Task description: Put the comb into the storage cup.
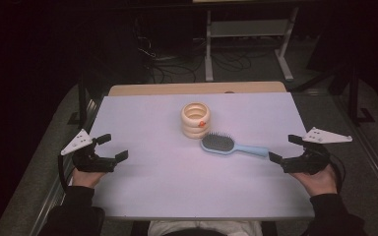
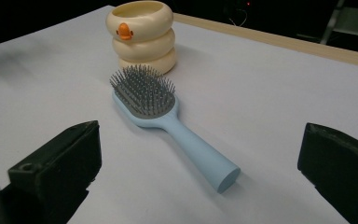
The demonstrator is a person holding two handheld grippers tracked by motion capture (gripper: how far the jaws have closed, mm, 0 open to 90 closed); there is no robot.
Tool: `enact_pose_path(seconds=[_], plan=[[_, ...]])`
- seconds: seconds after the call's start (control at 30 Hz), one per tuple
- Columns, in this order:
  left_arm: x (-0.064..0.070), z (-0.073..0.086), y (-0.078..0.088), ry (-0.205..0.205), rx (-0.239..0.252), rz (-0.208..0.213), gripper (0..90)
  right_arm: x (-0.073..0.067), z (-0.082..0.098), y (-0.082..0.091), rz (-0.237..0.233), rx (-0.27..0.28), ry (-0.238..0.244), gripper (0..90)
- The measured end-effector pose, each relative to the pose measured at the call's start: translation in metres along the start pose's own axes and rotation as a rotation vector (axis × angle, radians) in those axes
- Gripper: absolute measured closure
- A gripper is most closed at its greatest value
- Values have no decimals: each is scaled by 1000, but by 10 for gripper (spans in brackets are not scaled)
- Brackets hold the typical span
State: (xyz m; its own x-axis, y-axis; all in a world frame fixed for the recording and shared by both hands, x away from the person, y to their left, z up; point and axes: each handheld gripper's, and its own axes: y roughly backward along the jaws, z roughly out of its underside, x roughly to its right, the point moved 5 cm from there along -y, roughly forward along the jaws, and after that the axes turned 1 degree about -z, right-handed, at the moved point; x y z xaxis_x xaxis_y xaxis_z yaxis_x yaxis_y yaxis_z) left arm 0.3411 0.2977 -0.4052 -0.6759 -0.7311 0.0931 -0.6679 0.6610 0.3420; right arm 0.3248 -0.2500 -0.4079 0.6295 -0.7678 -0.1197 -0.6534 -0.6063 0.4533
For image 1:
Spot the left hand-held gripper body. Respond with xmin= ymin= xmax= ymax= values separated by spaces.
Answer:
xmin=60 ymin=128 xmax=117 ymax=174

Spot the blue hairbrush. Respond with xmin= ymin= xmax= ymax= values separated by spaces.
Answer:
xmin=200 ymin=132 xmax=270 ymax=158

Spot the black metal stand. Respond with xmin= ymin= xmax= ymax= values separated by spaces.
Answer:
xmin=346 ymin=62 xmax=377 ymax=126
xmin=67 ymin=73 xmax=99 ymax=127

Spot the cream ringed cup holder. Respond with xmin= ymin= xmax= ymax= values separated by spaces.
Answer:
xmin=180 ymin=101 xmax=212 ymax=140

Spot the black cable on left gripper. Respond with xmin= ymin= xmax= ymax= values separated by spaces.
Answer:
xmin=57 ymin=153 xmax=75 ymax=193

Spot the person's left hand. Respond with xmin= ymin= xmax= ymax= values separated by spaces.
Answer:
xmin=71 ymin=167 xmax=107 ymax=190

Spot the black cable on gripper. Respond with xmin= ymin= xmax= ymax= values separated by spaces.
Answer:
xmin=328 ymin=152 xmax=347 ymax=195
xmin=57 ymin=153 xmax=75 ymax=193

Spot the white metal stand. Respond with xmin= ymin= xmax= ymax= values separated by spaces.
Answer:
xmin=204 ymin=6 xmax=300 ymax=83

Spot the person's torso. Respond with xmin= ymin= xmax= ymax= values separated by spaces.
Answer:
xmin=147 ymin=219 xmax=264 ymax=236

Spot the person's right hand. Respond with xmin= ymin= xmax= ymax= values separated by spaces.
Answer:
xmin=289 ymin=163 xmax=339 ymax=198

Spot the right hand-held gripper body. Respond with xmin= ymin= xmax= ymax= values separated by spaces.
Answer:
xmin=281 ymin=126 xmax=353 ymax=175

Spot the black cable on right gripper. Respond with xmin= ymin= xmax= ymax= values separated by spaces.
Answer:
xmin=328 ymin=152 xmax=347 ymax=195

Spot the bundle of floor cables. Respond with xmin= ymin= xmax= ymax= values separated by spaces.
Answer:
xmin=132 ymin=16 xmax=264 ymax=85

